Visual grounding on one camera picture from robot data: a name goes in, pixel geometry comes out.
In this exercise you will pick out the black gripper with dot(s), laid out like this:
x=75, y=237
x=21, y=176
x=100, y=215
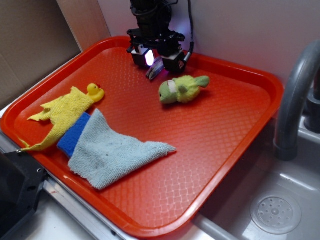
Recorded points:
x=166, y=44

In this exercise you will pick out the brown wood chip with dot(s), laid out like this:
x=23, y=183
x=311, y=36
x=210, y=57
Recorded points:
x=155, y=69

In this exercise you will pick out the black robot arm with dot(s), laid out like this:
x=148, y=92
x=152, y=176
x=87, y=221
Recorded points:
x=153, y=35

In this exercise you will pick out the green plush toy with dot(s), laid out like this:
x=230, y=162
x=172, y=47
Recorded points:
x=182, y=89

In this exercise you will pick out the yellow rubber duck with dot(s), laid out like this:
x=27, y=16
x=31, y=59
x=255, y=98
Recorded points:
x=95, y=93

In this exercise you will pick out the wooden board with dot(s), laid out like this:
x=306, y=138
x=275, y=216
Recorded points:
x=85, y=20

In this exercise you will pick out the red plastic tray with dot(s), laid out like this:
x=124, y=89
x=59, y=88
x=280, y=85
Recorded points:
x=146, y=166

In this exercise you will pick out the yellow cloth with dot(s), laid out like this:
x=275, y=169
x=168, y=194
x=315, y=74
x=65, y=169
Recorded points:
x=63, y=113

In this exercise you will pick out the light blue cloth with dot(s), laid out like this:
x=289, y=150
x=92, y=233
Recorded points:
x=102, y=156

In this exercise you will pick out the blue sponge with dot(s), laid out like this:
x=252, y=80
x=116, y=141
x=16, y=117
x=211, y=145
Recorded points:
x=69, y=141

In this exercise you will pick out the brown cardboard panel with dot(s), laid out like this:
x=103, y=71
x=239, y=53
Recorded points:
x=35, y=40

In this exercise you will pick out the grey faucet spout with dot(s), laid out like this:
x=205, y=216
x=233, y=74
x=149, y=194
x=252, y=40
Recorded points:
x=293, y=102

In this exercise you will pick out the round sink drain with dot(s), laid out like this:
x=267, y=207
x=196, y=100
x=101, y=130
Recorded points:
x=275, y=212

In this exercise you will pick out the dark faucet handle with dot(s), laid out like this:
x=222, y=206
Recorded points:
x=312, y=119

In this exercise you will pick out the aluminium frame rail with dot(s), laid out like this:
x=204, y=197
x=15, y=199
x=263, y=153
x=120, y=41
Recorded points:
x=61, y=215

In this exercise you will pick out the black metal bracket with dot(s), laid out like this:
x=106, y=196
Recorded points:
x=21, y=181

